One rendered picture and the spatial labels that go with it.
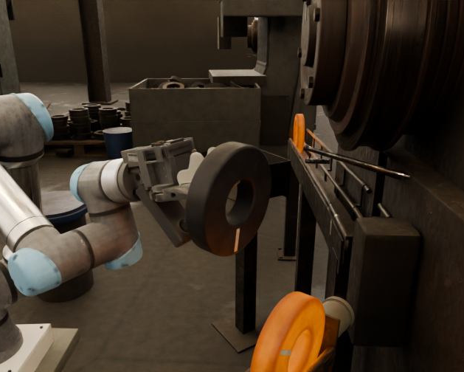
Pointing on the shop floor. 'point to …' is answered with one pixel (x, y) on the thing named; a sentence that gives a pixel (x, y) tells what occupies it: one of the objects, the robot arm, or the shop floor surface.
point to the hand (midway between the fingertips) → (232, 186)
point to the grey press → (269, 66)
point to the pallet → (85, 128)
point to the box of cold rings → (194, 112)
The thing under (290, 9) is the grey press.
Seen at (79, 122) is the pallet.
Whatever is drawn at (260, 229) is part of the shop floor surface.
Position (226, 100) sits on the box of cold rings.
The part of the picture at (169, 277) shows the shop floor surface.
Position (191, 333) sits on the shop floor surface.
